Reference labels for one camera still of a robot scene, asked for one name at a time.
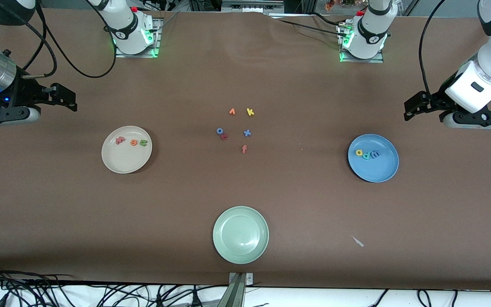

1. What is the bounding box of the blue plate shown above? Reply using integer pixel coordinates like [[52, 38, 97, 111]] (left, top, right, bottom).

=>
[[347, 133, 400, 183]]

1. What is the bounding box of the beige plate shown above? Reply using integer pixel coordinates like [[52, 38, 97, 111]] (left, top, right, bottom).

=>
[[101, 125, 153, 174]]

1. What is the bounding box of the brown table cover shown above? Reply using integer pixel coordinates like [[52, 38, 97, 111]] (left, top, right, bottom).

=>
[[0, 8, 491, 291]]

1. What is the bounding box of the orange decorative foliage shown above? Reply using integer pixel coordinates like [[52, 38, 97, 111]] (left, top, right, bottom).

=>
[[324, 0, 359, 11]]

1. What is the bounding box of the pale green plate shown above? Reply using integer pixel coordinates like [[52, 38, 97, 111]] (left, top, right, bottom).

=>
[[212, 206, 270, 265]]

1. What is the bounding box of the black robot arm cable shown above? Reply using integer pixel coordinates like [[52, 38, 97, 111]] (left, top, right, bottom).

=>
[[22, 0, 117, 79], [419, 0, 447, 98]]

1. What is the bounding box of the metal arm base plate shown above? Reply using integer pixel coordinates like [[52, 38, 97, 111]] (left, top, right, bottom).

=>
[[114, 17, 164, 58], [338, 19, 385, 64]]

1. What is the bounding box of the thin black base cable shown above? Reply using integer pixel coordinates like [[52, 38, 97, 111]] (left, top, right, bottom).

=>
[[267, 12, 352, 39]]

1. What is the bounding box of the aluminium frame beam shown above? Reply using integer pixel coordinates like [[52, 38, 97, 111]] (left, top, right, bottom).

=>
[[221, 0, 284, 13]]

